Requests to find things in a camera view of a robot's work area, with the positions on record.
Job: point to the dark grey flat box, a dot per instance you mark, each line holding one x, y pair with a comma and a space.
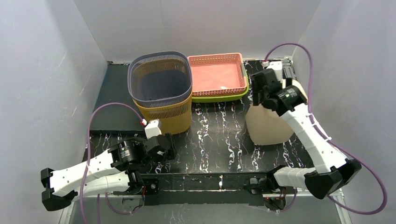
116, 119

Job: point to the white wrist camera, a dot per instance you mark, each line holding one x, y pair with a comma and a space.
276, 66
152, 128

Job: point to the orange slatted waste bin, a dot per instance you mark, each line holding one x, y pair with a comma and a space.
174, 118

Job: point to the green plastic tray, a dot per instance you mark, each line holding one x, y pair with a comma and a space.
226, 98

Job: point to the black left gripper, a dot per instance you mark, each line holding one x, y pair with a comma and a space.
168, 145

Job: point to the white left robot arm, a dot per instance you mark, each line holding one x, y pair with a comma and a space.
117, 169

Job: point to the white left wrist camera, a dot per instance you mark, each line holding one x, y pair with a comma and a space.
152, 128

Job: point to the pink perforated basket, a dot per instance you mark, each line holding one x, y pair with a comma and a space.
217, 75

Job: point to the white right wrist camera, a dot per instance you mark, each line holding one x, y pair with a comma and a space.
276, 66

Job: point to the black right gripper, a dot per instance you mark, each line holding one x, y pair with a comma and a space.
259, 85

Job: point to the grey slatted waste bin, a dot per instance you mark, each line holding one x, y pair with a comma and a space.
159, 79

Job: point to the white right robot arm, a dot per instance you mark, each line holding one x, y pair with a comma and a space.
332, 169

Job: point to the cream bin liner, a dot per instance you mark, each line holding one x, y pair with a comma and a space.
265, 126

